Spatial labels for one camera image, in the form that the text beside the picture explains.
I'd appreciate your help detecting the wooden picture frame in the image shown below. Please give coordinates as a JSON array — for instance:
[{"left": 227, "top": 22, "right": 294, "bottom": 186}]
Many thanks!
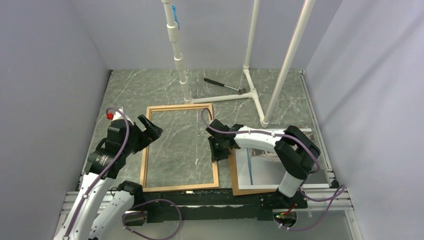
[{"left": 140, "top": 102, "right": 220, "bottom": 192}]

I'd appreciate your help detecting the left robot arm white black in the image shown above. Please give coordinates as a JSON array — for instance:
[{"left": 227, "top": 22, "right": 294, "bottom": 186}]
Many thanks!
[{"left": 54, "top": 112, "right": 163, "bottom": 240}]

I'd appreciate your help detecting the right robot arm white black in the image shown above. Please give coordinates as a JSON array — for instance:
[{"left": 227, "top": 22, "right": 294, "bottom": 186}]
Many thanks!
[{"left": 206, "top": 119, "right": 321, "bottom": 208}]

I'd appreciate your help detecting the brown backing board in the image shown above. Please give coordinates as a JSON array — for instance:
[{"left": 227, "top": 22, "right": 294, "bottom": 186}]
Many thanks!
[{"left": 227, "top": 149, "right": 275, "bottom": 196}]

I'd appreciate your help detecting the white PVC pipe stand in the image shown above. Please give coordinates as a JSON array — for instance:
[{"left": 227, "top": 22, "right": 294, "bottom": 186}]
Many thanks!
[{"left": 161, "top": 0, "right": 316, "bottom": 128}]

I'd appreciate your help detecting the blue clip on pipe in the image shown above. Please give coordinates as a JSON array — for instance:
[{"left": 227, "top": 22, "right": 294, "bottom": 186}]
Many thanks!
[{"left": 172, "top": 5, "right": 180, "bottom": 30}]

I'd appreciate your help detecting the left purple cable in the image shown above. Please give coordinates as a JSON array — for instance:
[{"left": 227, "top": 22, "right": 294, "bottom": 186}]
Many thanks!
[{"left": 61, "top": 107, "right": 184, "bottom": 240}]

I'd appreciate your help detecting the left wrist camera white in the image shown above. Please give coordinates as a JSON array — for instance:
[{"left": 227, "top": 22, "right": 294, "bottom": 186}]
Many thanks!
[{"left": 105, "top": 107, "right": 134, "bottom": 125}]

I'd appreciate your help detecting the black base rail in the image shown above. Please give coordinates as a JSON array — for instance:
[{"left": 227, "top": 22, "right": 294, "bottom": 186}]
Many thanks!
[{"left": 106, "top": 180, "right": 308, "bottom": 223}]

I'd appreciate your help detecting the black handled hammer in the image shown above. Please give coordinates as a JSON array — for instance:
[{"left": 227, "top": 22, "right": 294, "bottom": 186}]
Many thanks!
[{"left": 203, "top": 78, "right": 247, "bottom": 95}]

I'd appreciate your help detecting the aluminium extrusion rail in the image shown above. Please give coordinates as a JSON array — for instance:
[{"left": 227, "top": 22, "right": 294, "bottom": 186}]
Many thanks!
[{"left": 52, "top": 187, "right": 362, "bottom": 240}]

